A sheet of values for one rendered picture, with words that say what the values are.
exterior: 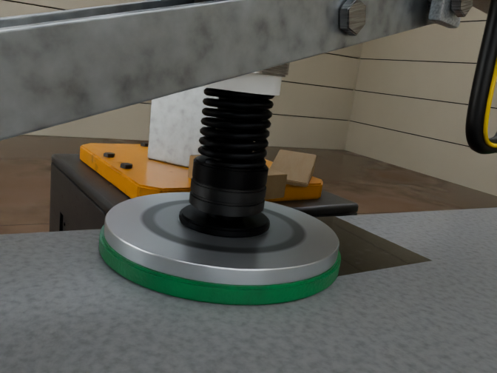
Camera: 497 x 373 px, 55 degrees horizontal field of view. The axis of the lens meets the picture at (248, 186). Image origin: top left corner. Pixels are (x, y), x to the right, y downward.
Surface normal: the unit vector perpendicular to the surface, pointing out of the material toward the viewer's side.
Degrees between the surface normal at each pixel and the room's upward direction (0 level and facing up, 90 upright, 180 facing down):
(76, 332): 0
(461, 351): 0
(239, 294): 90
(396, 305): 0
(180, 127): 90
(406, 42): 90
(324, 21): 90
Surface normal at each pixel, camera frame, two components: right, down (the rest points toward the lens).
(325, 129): 0.45, 0.26
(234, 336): 0.12, -0.97
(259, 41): 0.70, 0.25
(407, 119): -0.88, 0.00
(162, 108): -0.44, 0.15
